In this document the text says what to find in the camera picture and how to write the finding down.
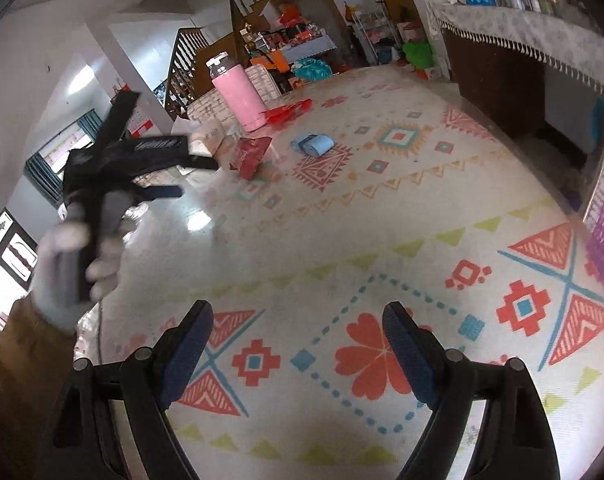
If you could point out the white crumpled bag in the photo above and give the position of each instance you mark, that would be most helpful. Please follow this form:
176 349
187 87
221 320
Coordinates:
212 137

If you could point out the dark framed window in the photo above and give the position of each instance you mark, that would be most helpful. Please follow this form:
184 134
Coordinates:
7 260

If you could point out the stack of patterned cartons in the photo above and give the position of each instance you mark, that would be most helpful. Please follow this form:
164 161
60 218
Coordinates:
267 82

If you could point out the wooden door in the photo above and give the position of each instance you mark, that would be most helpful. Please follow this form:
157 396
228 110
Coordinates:
327 15

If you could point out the red plastic bag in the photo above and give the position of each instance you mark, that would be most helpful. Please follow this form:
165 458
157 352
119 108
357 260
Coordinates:
287 111

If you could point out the window with blue curtain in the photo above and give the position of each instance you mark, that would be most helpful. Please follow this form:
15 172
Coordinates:
57 155

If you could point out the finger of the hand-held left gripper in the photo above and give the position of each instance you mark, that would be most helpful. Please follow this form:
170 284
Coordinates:
157 192
197 164

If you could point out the green plastic bag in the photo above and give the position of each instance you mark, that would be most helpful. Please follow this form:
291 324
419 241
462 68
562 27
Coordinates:
416 54

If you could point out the small dark red box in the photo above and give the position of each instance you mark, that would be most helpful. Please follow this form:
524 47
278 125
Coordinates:
252 157

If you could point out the teal plastic bag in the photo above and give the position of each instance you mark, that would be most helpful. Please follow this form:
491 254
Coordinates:
312 69

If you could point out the light blue roll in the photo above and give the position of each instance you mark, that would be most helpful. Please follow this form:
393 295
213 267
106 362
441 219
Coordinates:
314 144

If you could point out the person's left hand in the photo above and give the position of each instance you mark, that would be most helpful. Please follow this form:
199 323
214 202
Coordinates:
64 237

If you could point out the person's left forearm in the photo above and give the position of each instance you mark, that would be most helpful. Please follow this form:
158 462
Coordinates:
17 385

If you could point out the pink cylindrical container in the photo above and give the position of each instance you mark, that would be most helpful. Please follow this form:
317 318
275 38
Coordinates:
237 95

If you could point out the dark wooden cabinet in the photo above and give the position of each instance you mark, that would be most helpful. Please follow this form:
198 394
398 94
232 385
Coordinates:
491 85
521 35

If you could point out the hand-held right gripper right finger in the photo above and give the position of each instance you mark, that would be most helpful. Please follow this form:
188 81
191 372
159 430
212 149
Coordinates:
411 355

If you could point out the white shelf rack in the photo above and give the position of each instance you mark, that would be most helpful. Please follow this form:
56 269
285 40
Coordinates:
376 35

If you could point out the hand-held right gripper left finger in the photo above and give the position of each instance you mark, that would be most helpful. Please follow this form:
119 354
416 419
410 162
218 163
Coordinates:
187 355

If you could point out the wooden staircase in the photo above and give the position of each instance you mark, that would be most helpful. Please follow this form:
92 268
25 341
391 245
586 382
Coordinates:
202 55

